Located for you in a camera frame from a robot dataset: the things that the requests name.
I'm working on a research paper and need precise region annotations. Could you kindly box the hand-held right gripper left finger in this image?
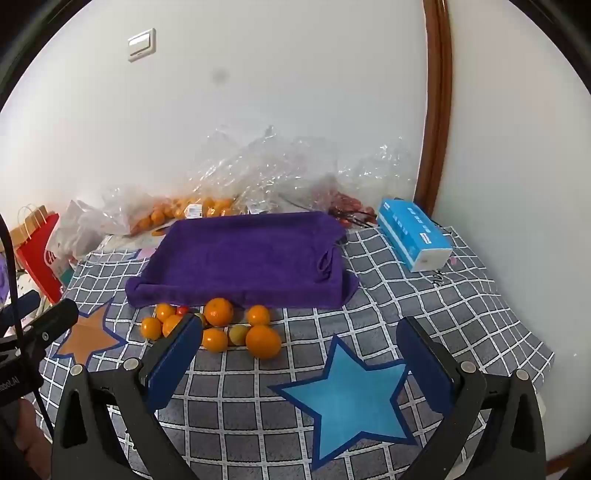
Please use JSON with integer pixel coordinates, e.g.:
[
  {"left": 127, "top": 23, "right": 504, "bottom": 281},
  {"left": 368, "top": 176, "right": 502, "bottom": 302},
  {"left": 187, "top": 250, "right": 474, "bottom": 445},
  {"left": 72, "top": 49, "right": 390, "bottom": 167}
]
[{"left": 51, "top": 315, "right": 204, "bottom": 480}]

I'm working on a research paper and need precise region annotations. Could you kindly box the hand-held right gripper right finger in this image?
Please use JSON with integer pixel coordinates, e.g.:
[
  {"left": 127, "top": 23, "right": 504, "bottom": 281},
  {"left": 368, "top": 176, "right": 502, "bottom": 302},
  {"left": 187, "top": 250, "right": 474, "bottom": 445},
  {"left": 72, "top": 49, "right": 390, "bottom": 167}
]
[{"left": 396, "top": 316, "right": 548, "bottom": 480}]

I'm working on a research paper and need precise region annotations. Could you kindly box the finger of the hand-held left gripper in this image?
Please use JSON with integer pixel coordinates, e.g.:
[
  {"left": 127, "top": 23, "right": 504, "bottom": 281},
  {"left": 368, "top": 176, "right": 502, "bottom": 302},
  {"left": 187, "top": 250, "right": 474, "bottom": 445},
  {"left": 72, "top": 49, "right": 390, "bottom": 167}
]
[{"left": 22, "top": 298, "right": 79, "bottom": 346}]

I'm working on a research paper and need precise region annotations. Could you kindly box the large orange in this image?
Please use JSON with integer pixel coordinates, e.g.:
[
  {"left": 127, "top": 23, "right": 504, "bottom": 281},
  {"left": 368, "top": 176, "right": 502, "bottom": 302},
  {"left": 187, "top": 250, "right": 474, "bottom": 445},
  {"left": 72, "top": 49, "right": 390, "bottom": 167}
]
[
  {"left": 204, "top": 298, "right": 234, "bottom": 327},
  {"left": 245, "top": 324, "right": 282, "bottom": 360}
]

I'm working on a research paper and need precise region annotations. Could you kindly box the purple towel-lined tray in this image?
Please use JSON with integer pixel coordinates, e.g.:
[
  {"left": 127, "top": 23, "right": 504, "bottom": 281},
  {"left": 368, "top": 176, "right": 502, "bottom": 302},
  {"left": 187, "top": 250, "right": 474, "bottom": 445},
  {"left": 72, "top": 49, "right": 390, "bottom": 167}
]
[{"left": 124, "top": 210, "right": 361, "bottom": 311}]

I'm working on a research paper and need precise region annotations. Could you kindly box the person's left hand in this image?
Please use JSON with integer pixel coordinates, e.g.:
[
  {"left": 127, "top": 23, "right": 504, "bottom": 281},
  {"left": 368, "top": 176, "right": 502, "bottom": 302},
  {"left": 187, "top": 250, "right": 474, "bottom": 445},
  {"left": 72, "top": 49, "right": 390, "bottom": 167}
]
[{"left": 15, "top": 399, "right": 51, "bottom": 467}]

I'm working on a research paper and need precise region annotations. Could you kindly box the red paper bag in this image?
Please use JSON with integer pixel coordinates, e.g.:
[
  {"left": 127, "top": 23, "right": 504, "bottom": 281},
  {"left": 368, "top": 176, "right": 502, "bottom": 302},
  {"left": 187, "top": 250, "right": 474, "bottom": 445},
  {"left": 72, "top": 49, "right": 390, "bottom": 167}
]
[{"left": 9, "top": 203, "right": 65, "bottom": 305}]

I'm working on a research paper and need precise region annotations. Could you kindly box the white plastic bag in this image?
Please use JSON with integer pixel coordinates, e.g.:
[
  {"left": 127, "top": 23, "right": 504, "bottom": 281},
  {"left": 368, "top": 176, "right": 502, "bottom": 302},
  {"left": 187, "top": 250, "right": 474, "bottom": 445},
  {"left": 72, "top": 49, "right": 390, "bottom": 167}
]
[{"left": 48, "top": 199, "right": 105, "bottom": 259}]

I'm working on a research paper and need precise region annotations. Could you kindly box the grey checked star blanket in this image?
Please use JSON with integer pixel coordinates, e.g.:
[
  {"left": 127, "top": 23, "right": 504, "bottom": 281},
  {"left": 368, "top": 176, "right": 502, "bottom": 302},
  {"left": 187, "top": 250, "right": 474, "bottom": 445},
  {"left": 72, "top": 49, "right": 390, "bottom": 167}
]
[{"left": 37, "top": 222, "right": 555, "bottom": 480}]

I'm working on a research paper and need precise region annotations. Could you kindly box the white printed bed sheet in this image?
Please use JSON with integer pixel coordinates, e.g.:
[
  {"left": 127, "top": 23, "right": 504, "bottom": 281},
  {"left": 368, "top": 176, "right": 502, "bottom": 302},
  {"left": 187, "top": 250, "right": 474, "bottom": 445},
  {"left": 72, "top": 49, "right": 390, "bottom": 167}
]
[{"left": 69, "top": 222, "right": 185, "bottom": 266}]

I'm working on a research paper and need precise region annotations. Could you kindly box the clear plastic bag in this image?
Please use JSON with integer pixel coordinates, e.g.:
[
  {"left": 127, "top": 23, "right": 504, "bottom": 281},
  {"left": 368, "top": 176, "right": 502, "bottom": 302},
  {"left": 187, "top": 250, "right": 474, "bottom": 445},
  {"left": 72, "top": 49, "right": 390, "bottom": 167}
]
[
  {"left": 185, "top": 124, "right": 340, "bottom": 217},
  {"left": 318, "top": 135, "right": 419, "bottom": 222},
  {"left": 100, "top": 184, "right": 185, "bottom": 238}
]

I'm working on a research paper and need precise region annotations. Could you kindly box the blue tissue pack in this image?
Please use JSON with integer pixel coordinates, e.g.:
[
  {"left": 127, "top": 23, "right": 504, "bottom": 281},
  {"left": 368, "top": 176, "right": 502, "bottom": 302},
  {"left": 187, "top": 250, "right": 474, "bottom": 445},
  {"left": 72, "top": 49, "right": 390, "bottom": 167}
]
[{"left": 376, "top": 198, "right": 453, "bottom": 273}]

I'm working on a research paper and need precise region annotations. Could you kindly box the pile of bagged tomatoes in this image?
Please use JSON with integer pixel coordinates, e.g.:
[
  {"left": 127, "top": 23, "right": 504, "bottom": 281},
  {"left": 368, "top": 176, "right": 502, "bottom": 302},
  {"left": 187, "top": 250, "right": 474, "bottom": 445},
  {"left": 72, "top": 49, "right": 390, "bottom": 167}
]
[{"left": 318, "top": 187, "right": 377, "bottom": 227}]

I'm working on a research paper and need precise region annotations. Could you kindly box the black cable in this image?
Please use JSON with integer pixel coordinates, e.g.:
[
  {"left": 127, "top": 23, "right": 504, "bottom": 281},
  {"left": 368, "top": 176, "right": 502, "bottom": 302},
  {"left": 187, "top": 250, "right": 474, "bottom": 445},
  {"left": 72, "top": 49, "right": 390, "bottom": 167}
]
[{"left": 0, "top": 212, "right": 56, "bottom": 448}]

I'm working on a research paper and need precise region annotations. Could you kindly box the brown wooden door frame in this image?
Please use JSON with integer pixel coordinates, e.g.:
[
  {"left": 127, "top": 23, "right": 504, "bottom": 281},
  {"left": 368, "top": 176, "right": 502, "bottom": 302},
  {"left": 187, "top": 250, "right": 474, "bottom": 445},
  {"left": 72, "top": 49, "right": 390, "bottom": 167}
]
[{"left": 412, "top": 0, "right": 454, "bottom": 217}]

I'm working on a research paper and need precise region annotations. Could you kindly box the white light switch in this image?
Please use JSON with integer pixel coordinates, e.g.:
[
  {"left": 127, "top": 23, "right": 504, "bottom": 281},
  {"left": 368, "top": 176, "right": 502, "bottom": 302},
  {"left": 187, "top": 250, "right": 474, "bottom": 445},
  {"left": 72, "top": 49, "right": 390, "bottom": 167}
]
[{"left": 127, "top": 28, "right": 157, "bottom": 63}]

